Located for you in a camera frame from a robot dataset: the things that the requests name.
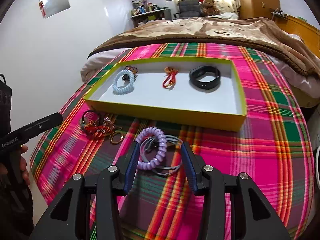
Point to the pink plaid cloth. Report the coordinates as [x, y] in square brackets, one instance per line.
[273, 147]

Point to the white bed sheet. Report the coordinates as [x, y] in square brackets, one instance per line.
[97, 61]

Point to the brown teddy bear santa hat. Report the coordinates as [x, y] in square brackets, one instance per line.
[208, 8]

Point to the cluttered wooden desk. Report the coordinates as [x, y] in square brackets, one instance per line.
[149, 12]

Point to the dark grey chair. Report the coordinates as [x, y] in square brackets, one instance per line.
[187, 9]

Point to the silver wall poster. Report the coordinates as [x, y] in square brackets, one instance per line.
[51, 7]

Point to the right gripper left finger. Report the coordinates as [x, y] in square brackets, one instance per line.
[127, 166]

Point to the black smart wristband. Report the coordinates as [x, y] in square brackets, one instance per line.
[205, 77]

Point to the brown plush blanket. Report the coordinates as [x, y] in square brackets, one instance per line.
[259, 33]

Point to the person's left hand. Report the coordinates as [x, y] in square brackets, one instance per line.
[15, 166]

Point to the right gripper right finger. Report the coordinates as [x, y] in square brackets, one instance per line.
[193, 165]

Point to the wooden headboard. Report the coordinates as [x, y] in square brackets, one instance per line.
[308, 33]

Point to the gold ring hair clip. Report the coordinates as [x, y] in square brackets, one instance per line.
[116, 138]

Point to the red cord bracelet gold charm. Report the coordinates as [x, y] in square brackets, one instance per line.
[170, 80]

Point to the yellow-green shallow box tray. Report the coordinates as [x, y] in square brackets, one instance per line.
[222, 108]

